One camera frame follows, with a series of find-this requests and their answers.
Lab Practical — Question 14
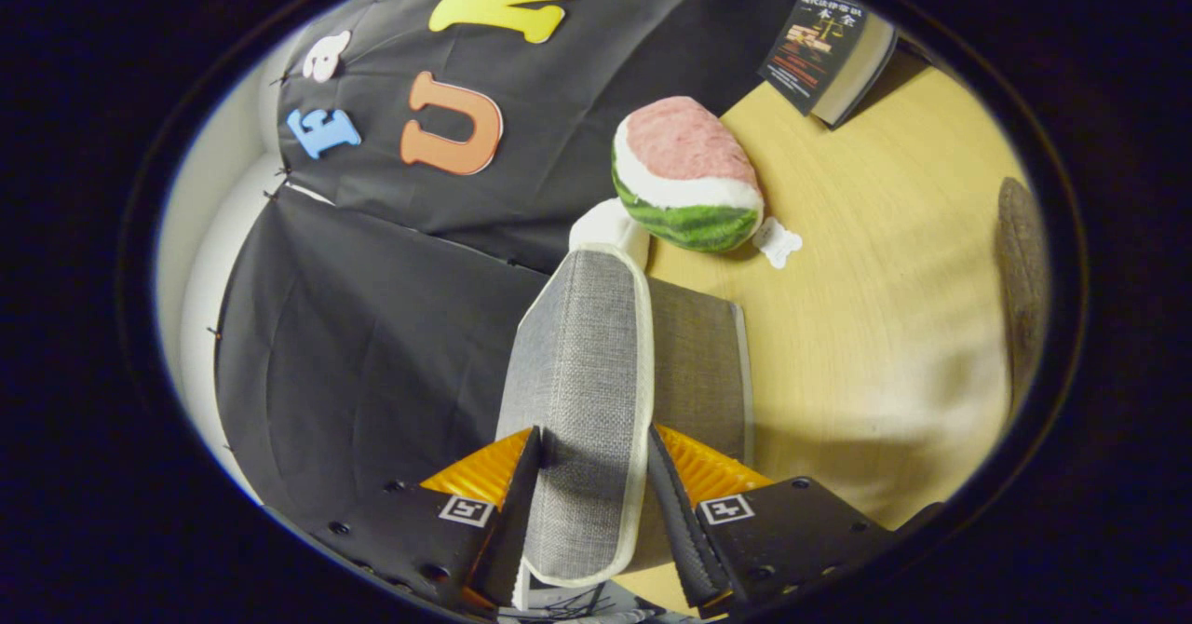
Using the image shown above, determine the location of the black cover book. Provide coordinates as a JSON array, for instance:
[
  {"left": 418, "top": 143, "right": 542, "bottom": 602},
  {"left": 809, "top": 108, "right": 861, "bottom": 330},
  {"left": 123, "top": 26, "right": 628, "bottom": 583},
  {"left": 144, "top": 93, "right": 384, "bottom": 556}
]
[{"left": 759, "top": 0, "right": 900, "bottom": 129}]

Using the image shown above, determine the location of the grey fabric storage box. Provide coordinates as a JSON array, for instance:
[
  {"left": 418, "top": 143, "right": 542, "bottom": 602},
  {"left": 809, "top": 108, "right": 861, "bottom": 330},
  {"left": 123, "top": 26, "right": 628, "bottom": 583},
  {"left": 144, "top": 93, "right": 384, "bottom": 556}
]
[{"left": 494, "top": 244, "right": 755, "bottom": 612}]

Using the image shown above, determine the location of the person's black printed shirt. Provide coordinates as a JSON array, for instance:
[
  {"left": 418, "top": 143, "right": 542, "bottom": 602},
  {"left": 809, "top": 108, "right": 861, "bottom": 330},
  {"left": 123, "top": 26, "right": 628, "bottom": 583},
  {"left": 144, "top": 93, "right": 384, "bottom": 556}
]
[{"left": 517, "top": 582, "right": 667, "bottom": 621}]

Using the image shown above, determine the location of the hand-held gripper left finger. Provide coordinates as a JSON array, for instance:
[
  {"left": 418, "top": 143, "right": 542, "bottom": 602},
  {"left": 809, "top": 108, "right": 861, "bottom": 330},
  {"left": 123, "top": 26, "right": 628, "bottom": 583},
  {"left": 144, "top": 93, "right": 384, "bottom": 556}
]
[{"left": 265, "top": 426, "right": 546, "bottom": 617}]

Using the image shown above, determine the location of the brown fuzzy slipper shoe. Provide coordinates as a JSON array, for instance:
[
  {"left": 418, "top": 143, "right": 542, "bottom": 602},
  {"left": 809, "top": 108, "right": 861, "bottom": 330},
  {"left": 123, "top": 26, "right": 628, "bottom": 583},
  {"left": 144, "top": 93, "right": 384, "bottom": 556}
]
[{"left": 995, "top": 177, "right": 1051, "bottom": 420}]

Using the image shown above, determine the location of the watermelon slice plush toy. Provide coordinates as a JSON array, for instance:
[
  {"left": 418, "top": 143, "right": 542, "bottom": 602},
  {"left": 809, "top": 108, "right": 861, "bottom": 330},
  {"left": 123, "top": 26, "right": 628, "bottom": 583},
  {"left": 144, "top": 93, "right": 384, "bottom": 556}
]
[{"left": 611, "top": 96, "right": 804, "bottom": 269}]

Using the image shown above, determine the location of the white plush toy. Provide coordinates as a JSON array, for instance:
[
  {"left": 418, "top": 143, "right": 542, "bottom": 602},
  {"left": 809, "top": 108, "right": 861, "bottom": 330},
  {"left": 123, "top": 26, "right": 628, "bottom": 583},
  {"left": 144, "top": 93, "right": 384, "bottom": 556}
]
[{"left": 568, "top": 197, "right": 651, "bottom": 266}]

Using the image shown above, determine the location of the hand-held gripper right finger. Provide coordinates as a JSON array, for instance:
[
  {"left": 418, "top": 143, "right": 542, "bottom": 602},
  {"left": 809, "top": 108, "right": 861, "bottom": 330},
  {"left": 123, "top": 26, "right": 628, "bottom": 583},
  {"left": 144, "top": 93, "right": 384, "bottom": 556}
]
[{"left": 647, "top": 425, "right": 943, "bottom": 617}]

